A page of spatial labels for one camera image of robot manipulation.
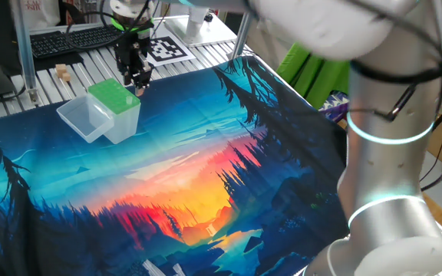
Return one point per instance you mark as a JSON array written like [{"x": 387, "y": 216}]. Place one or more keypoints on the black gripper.
[{"x": 130, "y": 50}]

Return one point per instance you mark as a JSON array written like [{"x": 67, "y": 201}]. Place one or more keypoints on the clear large pipette tip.
[
  {"x": 154, "y": 268},
  {"x": 179, "y": 270},
  {"x": 129, "y": 100}
]

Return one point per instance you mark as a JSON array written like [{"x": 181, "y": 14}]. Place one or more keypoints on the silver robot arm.
[{"x": 378, "y": 153}]

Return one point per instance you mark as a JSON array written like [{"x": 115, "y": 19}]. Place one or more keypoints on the green top pipette tip holder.
[{"x": 119, "y": 115}]

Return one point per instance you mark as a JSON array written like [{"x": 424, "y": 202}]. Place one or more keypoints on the black white fiducial marker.
[{"x": 169, "y": 50}]

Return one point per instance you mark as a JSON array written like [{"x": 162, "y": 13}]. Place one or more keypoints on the clear plastic container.
[{"x": 84, "y": 119}]

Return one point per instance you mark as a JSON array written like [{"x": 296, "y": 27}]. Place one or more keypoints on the small wooden block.
[
  {"x": 66, "y": 77},
  {"x": 61, "y": 69}
]

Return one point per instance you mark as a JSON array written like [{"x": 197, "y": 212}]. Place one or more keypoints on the black keyboard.
[{"x": 52, "y": 42}]

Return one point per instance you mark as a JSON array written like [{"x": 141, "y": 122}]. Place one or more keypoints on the landscape print cloth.
[{"x": 129, "y": 184}]

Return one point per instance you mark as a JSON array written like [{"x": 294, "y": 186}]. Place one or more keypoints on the white bag red print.
[{"x": 40, "y": 15}]

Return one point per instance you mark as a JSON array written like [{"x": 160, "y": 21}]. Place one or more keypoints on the green fabric sheet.
[{"x": 313, "y": 76}]

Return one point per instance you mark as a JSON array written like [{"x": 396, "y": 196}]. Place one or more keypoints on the purple white patterned box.
[{"x": 336, "y": 105}]

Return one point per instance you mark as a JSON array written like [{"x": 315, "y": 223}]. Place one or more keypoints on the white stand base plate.
[{"x": 205, "y": 32}]

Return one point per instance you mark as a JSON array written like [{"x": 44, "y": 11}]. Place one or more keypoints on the aluminium frame post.
[
  {"x": 242, "y": 36},
  {"x": 25, "y": 46}
]

